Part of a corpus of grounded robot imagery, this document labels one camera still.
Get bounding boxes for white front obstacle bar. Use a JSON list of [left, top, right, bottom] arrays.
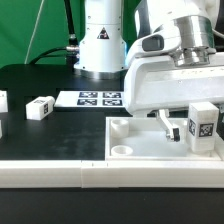
[[0, 160, 224, 188]]

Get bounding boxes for black thick cable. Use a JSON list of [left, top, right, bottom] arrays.
[[28, 0, 81, 65]]

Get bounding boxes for white square tabletop part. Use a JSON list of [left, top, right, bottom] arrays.
[[105, 117, 224, 161]]

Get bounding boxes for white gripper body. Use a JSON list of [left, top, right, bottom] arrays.
[[124, 53, 224, 117]]

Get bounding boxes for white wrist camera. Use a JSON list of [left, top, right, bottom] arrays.
[[141, 26, 181, 55]]

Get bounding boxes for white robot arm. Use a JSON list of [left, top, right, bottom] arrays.
[[74, 0, 224, 117]]

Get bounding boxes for thin white cable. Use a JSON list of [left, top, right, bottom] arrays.
[[24, 0, 45, 65]]

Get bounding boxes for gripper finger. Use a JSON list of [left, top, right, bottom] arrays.
[[217, 103, 224, 134], [156, 109, 180, 142]]

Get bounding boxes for white marker plate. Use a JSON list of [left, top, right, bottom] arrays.
[[55, 91, 123, 108]]

